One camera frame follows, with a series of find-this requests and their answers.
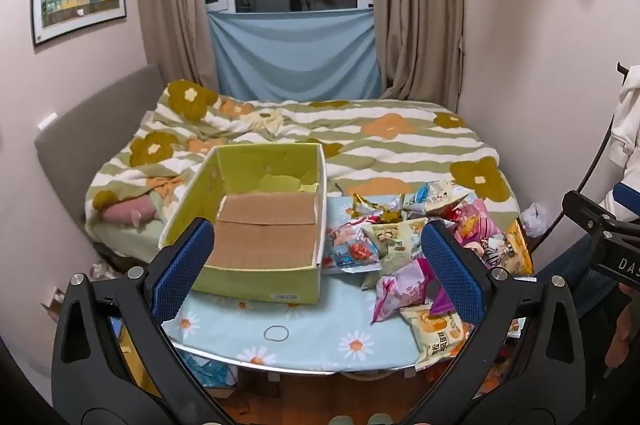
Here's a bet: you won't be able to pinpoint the pink striped marshmallow bag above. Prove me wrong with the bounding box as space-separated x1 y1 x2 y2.
452 200 505 252

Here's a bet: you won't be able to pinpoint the person's blue jeans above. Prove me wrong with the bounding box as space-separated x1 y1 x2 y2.
535 225 621 321

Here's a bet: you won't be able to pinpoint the floral striped blanket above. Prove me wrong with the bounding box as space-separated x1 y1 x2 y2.
85 79 516 251

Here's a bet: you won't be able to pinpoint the person's white jacket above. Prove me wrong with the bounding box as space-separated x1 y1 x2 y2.
597 65 640 226

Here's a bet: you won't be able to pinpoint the light blue hanging cloth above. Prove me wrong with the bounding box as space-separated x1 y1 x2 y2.
207 8 383 101

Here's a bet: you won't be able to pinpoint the grey padded headboard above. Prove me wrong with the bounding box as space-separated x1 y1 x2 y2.
34 64 168 226

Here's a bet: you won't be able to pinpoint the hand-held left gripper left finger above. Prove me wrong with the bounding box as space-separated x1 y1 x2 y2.
50 217 236 425

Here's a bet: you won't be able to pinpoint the black cable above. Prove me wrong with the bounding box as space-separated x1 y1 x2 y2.
530 62 631 256

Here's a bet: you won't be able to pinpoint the yellow-green cardboard box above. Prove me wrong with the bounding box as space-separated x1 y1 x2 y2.
159 144 327 305

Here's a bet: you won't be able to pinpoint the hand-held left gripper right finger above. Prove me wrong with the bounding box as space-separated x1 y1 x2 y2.
415 219 588 425

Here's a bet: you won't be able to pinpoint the white plastic bag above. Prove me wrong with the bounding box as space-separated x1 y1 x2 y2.
520 202 548 238

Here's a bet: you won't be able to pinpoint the brown cartoon snack bag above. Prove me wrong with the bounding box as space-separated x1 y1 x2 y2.
481 220 535 277

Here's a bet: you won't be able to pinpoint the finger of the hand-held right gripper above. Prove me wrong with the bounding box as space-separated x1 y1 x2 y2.
562 189 640 238
614 182 640 207

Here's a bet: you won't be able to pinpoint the person's right hand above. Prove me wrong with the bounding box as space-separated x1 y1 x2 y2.
605 282 640 368

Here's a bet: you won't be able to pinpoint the pile of snack packets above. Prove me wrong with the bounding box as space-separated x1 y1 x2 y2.
322 180 536 358

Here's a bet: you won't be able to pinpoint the pink pillow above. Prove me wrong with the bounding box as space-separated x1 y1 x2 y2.
102 198 162 224

